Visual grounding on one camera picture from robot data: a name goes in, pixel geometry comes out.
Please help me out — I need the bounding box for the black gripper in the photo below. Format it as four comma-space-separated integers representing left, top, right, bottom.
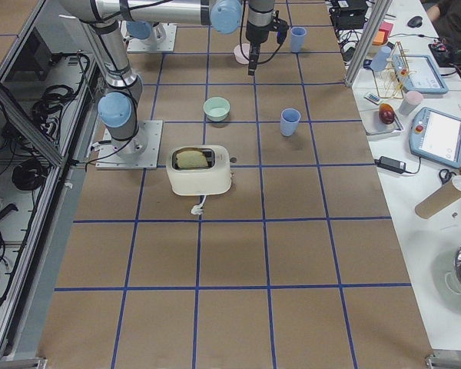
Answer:
246, 13, 289, 75

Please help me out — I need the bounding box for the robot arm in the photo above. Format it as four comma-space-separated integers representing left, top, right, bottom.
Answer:
62, 1, 243, 168
246, 0, 289, 76

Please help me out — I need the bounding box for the pink bowl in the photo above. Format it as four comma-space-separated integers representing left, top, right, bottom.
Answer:
234, 43, 250, 65

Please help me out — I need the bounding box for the mint green bowl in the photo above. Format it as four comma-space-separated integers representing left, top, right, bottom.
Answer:
203, 96, 231, 122

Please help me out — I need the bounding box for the light blue cup on rack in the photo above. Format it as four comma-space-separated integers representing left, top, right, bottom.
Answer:
370, 46, 392, 72

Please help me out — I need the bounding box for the toast slice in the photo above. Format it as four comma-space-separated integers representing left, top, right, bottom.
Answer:
176, 149, 208, 169

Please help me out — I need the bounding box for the cream white toaster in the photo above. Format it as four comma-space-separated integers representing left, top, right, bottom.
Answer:
166, 145, 232, 196

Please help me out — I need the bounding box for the metal tray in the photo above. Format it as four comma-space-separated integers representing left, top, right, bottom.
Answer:
360, 109, 404, 139

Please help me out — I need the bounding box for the red apple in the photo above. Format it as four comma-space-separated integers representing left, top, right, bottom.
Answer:
378, 103, 396, 125

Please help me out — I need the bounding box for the teach pendant far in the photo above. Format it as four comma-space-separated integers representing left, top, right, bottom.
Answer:
391, 55, 449, 95

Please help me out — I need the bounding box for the teach pendant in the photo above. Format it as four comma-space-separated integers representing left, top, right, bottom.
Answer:
409, 107, 461, 168
391, 55, 449, 95

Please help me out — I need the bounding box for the pale pink cup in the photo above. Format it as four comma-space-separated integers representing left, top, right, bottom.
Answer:
398, 91, 424, 116

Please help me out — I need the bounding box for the black power adapter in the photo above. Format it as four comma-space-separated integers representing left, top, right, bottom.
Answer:
374, 156, 406, 174

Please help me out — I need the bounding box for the teach pendant near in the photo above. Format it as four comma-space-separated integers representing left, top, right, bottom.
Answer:
409, 107, 461, 168

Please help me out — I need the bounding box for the cardboard tube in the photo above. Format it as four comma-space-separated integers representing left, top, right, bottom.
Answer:
414, 175, 461, 219

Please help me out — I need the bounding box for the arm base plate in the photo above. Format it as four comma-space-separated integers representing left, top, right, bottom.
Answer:
126, 22, 177, 54
95, 120, 164, 170

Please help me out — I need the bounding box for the aluminium frame post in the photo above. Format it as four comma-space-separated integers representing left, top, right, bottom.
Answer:
344, 0, 392, 88

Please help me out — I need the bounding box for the gold wire rack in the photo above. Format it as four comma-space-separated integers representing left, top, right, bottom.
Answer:
371, 41, 406, 100

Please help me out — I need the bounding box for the toaster power cord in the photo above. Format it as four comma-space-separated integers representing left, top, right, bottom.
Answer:
191, 194, 208, 216

